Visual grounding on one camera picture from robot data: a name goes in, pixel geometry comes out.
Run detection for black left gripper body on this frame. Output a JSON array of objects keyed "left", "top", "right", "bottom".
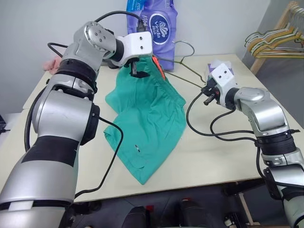
[{"left": 123, "top": 56, "right": 143, "bottom": 72}]

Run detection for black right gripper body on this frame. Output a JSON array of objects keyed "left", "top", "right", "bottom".
[{"left": 204, "top": 79, "right": 221, "bottom": 105}]

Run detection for olive wire hanger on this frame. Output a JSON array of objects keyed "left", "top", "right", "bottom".
[{"left": 153, "top": 40, "right": 208, "bottom": 84}]

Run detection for green shorts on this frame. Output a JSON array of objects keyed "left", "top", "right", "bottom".
[{"left": 103, "top": 55, "right": 187, "bottom": 186}]

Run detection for purple Vinda tissue bag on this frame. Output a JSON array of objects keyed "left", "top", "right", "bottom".
[{"left": 125, "top": 0, "right": 179, "bottom": 71}]

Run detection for pink plush cloth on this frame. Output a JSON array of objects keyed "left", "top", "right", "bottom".
[{"left": 43, "top": 57, "right": 63, "bottom": 72}]

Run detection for wooden clothes rack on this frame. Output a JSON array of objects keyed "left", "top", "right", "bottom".
[{"left": 250, "top": 0, "right": 304, "bottom": 75}]

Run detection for wooden table leg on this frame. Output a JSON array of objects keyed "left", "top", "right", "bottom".
[{"left": 237, "top": 192, "right": 254, "bottom": 226}]

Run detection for dark rounded shape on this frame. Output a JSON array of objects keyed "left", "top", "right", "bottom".
[{"left": 123, "top": 205, "right": 151, "bottom": 228}]

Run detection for dark laptop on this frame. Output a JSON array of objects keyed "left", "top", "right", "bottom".
[{"left": 0, "top": 114, "right": 10, "bottom": 134}]

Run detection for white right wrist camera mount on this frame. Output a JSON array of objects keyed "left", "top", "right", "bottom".
[{"left": 208, "top": 62, "right": 239, "bottom": 105}]

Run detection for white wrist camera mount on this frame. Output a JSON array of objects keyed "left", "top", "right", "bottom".
[
  {"left": 116, "top": 31, "right": 153, "bottom": 69},
  {"left": 208, "top": 62, "right": 239, "bottom": 105}
]

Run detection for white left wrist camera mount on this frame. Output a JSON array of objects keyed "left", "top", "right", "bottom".
[{"left": 116, "top": 31, "right": 153, "bottom": 69}]

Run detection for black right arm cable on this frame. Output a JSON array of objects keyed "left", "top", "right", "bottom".
[{"left": 185, "top": 88, "right": 304, "bottom": 181}]

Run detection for yellow wire hanger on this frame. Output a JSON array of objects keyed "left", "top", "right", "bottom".
[{"left": 247, "top": 28, "right": 304, "bottom": 59}]

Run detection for white wire hanger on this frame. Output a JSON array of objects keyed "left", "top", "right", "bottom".
[{"left": 244, "top": 4, "right": 304, "bottom": 48}]

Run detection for dark green wire hanger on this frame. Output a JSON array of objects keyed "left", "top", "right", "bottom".
[{"left": 244, "top": 35, "right": 304, "bottom": 49}]

